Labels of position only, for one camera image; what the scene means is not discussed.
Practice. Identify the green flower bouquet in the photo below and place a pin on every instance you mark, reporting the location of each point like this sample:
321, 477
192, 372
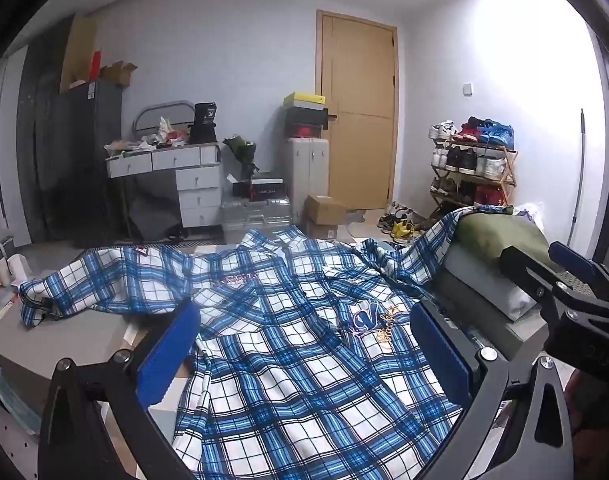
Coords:
244, 152

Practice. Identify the cardboard box on floor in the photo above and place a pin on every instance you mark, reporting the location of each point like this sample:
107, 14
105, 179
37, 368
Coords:
322, 216

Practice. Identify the silver aluminium suitcase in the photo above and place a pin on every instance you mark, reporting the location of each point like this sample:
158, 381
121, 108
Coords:
239, 215

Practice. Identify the shoes on floor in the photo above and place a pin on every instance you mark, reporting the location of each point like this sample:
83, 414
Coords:
401, 224

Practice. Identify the blue white plaid shirt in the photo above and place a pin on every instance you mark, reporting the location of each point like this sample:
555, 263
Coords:
306, 364

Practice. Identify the dark wardrobe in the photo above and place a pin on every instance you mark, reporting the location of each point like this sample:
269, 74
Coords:
65, 188

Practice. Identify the white drawer desk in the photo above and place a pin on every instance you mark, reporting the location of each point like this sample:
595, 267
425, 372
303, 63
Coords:
196, 174

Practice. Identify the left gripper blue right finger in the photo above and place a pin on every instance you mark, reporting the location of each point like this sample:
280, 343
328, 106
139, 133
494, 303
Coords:
450, 368

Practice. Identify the wooden door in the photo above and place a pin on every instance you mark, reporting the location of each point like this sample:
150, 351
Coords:
357, 73

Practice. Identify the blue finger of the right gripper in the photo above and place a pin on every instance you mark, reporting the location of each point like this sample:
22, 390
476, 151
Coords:
577, 265
530, 275

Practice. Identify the black red box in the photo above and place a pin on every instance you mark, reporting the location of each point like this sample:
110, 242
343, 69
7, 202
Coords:
258, 188

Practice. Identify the wooden shoe rack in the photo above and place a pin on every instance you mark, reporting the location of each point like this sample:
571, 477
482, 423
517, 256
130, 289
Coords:
473, 164

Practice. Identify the stack of shoe boxes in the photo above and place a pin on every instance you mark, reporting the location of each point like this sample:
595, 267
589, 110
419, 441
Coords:
305, 115

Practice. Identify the green pillow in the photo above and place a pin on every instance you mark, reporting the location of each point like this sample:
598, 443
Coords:
487, 235

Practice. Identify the grey pillow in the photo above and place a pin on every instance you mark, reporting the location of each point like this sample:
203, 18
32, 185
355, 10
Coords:
479, 290

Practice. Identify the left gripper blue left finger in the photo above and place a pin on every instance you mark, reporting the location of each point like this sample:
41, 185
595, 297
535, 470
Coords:
163, 350

